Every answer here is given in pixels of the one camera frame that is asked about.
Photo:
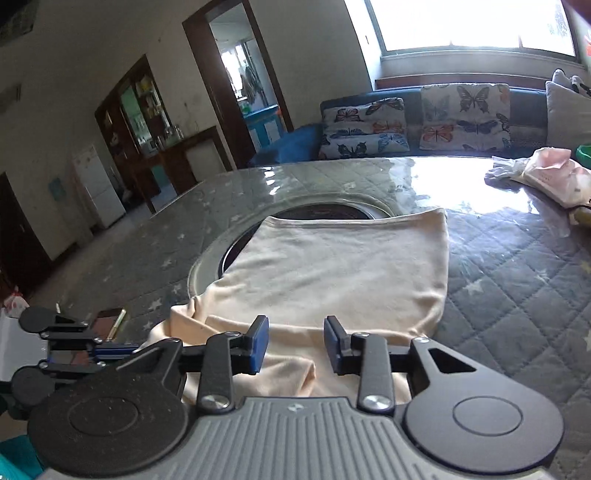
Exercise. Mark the grey star quilted table cover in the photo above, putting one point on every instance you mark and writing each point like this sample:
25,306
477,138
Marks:
518,297

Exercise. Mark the left butterfly print cushion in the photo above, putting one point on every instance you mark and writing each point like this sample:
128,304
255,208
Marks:
376,129

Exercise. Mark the butterfly print cushion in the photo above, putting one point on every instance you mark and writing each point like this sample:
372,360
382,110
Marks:
376,129
466,117

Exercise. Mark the smartphone on table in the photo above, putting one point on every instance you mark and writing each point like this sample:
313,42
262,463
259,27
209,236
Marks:
107,323

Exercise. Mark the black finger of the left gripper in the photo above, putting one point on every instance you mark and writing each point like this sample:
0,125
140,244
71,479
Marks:
58,329

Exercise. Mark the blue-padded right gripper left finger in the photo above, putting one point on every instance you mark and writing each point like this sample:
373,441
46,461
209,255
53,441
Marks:
226,355

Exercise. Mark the dark wooden cabinet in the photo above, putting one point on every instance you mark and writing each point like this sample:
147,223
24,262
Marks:
140,135

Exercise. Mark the right butterfly print cushion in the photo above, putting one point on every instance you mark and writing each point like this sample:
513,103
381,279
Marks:
466,117

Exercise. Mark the cream long-sleeve shirt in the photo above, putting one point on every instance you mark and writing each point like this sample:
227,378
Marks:
387,276

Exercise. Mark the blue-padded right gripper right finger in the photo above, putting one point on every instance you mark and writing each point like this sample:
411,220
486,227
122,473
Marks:
366,356

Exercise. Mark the yellow floral folded garment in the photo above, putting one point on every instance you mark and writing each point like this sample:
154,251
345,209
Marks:
580,216

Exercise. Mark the panda plush toy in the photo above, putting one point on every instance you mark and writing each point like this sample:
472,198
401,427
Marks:
574,83

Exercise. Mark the grey plain cushion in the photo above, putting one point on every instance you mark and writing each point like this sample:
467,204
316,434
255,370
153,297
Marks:
568,117

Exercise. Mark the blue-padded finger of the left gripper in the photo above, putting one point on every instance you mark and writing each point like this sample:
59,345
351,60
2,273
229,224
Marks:
88,360

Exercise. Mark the green round lid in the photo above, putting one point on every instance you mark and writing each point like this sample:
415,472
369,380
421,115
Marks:
583,155

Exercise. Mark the white refrigerator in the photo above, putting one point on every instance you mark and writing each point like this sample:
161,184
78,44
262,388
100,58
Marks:
92,176

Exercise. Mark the pink white garment bag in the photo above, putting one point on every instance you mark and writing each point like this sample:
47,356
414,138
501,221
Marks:
552,172

